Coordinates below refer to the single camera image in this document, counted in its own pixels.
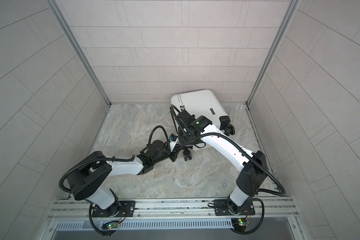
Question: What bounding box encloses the black and white suitcase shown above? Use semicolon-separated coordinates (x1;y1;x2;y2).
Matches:
170;90;235;160

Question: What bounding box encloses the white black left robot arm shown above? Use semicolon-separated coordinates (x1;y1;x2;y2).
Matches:
59;140;183;217

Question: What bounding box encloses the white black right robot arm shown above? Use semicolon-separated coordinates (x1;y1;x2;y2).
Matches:
174;111;268;215

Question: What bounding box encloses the left green circuit board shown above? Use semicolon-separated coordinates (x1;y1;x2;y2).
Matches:
102;221;120;230

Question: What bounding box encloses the green circuit board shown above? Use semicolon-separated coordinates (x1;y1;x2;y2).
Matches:
102;221;120;230
231;218;251;233

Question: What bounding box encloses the right green circuit board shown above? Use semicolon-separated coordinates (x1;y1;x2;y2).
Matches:
231;218;251;233

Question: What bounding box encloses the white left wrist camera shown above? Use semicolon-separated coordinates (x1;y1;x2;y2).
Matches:
168;134;178;152

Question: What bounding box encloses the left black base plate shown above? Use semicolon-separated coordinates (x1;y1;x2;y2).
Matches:
92;201;136;218

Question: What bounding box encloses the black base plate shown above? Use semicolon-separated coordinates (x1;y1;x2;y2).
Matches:
92;201;136;218
208;199;256;216

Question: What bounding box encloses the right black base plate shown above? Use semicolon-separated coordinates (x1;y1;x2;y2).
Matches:
208;199;256;216

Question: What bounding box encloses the left black corrugated cable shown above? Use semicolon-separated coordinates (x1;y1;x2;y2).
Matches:
58;125;171;238

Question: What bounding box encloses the black corrugated cable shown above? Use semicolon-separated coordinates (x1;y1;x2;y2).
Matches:
58;125;171;238
169;103;286;235

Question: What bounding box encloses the aluminium mounting rail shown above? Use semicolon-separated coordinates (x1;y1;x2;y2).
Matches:
46;197;302;236

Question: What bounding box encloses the right black corrugated cable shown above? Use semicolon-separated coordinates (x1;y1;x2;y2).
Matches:
169;103;286;235

